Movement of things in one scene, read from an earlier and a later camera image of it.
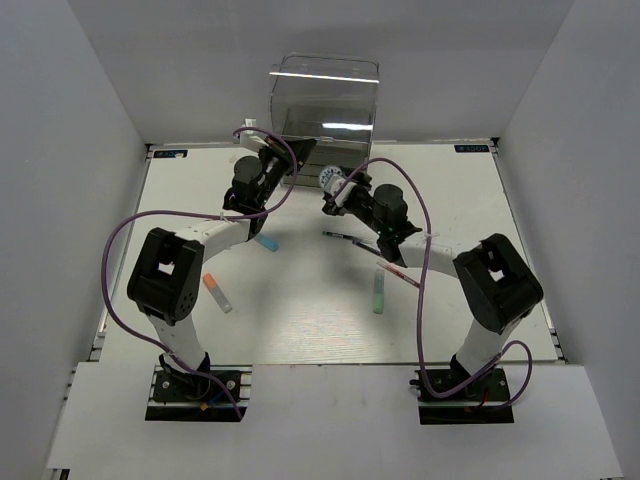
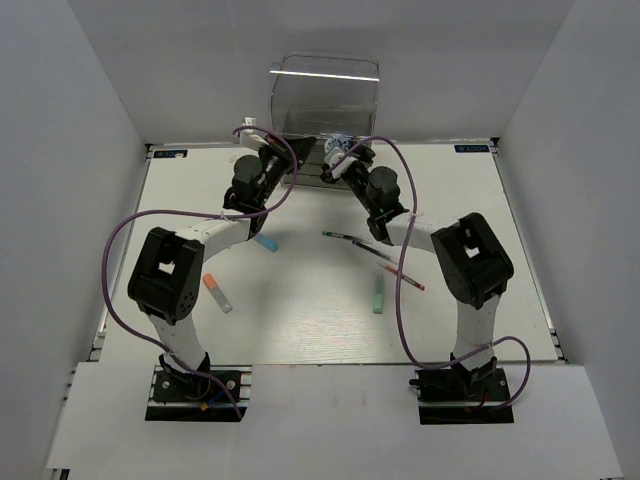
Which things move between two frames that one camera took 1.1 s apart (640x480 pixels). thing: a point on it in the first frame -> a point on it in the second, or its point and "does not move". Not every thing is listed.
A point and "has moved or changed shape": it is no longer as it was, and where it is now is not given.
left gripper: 302,149 does not move
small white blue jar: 327,172 has moved or changed shape
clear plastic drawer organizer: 330,100 does not move
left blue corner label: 170,154 does not move
